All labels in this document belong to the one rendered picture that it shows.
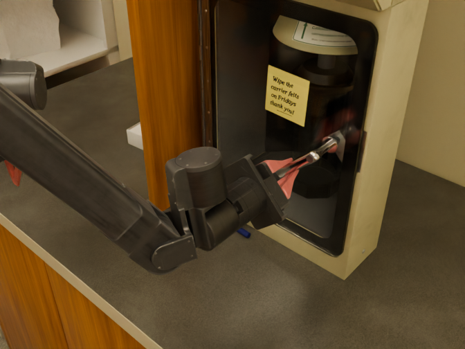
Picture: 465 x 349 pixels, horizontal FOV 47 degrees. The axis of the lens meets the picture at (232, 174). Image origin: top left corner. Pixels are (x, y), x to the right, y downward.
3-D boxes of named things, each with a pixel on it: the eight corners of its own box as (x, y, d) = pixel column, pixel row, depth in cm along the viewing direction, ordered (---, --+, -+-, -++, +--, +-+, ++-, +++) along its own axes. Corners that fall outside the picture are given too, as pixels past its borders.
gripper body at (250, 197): (253, 151, 74) (216, 174, 69) (291, 214, 74) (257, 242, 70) (228, 165, 79) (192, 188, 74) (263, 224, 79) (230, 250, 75)
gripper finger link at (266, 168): (296, 139, 79) (255, 167, 73) (321, 181, 79) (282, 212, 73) (268, 154, 84) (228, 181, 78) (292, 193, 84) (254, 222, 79)
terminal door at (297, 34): (210, 185, 106) (204, -24, 82) (342, 259, 89) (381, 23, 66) (207, 187, 105) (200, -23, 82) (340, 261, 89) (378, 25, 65)
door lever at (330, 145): (299, 167, 86) (291, 154, 85) (341, 148, 78) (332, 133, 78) (279, 183, 82) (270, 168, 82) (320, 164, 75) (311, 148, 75)
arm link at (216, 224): (182, 247, 71) (212, 261, 68) (171, 203, 68) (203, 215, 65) (217, 221, 76) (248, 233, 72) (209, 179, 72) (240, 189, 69)
